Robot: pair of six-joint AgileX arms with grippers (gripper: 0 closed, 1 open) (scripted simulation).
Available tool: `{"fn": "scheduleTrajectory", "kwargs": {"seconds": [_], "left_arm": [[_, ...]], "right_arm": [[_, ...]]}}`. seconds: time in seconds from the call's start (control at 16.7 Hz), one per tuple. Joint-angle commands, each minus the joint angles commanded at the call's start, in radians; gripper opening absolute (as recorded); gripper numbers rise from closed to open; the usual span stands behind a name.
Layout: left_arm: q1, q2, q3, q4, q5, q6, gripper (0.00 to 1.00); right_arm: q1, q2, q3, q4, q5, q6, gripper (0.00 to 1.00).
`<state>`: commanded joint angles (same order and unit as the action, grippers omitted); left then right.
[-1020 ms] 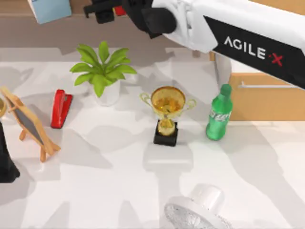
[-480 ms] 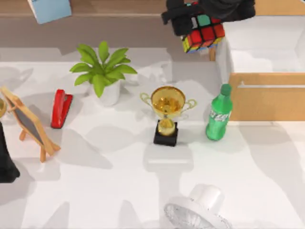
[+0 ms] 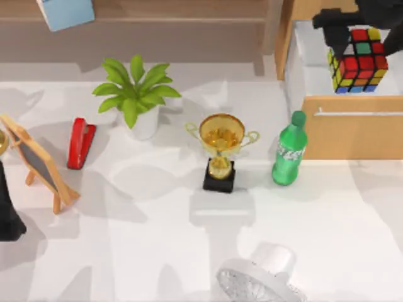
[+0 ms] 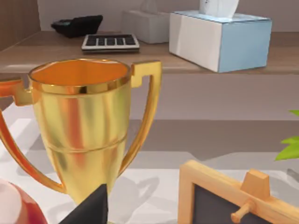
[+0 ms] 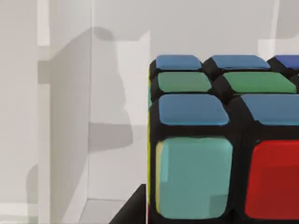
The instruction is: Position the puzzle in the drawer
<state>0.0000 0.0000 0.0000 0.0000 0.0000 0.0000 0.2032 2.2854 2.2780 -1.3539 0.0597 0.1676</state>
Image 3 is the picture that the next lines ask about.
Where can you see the green plant in white pot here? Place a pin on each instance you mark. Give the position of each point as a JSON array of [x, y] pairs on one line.
[[145, 121]]

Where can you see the white desk fan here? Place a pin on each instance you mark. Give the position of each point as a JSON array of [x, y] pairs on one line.
[[270, 277]]

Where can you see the green bottle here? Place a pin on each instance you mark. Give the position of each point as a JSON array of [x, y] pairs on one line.
[[288, 157]]

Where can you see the pulled-out drawer with grey inside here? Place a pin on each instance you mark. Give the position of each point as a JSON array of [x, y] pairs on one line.
[[310, 53]]

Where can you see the pale wooden drawer front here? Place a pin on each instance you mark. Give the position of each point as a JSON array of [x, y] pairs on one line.
[[352, 138]]

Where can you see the light blue box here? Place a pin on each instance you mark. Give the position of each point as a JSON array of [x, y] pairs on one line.
[[67, 12]]

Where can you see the gold trophy with black base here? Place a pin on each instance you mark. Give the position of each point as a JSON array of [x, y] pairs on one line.
[[220, 138]]

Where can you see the wooden framed blackboard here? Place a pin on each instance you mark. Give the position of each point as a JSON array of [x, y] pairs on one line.
[[34, 157]]

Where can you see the multicoloured puzzle cube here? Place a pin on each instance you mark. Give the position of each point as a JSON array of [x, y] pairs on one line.
[[362, 64]]

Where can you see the red stapler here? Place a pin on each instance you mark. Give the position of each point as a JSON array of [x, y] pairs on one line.
[[80, 144]]

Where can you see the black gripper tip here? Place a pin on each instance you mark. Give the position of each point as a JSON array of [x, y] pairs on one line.
[[7, 214]]

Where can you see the open wooden shelf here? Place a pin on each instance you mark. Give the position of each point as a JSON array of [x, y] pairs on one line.
[[157, 31]]

